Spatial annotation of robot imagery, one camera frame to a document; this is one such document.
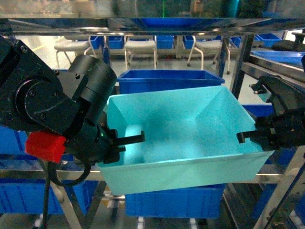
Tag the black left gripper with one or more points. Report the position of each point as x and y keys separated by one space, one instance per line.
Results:
x=94 y=144

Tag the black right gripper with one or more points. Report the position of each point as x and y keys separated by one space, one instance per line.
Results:
x=273 y=132

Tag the teal plastic bin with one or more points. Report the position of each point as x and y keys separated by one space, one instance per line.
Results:
x=190 y=140

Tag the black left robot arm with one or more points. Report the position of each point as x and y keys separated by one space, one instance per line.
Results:
x=60 y=109

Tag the red block on arm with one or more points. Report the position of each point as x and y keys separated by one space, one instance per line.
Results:
x=46 y=146

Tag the blue bin lower shelf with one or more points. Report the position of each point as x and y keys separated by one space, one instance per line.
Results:
x=195 y=202

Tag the blue bin shelf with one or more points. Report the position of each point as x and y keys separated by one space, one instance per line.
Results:
x=195 y=202
x=25 y=196
x=281 y=56

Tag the blue bin right shelf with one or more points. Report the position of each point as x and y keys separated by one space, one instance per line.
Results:
x=281 y=56

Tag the blue bin left shelf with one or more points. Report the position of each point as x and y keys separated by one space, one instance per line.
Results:
x=25 y=196

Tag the blue bin behind teal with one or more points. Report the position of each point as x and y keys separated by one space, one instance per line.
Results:
x=140 y=81

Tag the grey chair right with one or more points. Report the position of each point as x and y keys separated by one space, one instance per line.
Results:
x=203 y=44

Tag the grey chair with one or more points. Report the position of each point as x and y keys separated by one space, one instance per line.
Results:
x=77 y=43
x=138 y=43
x=203 y=44

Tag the grey chair middle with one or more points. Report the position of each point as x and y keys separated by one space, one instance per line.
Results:
x=138 y=43

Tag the grey chair left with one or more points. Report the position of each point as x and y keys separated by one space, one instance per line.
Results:
x=77 y=43

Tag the steel shelf frame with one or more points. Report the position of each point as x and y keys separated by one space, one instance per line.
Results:
x=152 y=26

